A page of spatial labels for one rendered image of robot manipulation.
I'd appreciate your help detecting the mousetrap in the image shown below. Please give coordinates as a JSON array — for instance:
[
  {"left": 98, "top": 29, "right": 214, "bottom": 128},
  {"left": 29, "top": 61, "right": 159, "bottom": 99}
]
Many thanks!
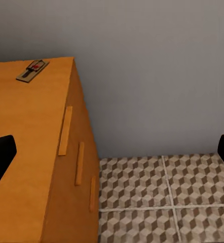
[{"left": 15, "top": 59, "right": 50, "bottom": 83}]

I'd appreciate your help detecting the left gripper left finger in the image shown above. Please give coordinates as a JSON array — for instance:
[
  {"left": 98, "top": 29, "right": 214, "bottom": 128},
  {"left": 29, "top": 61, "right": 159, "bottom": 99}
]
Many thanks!
[{"left": 0, "top": 135, "right": 17, "bottom": 180}]

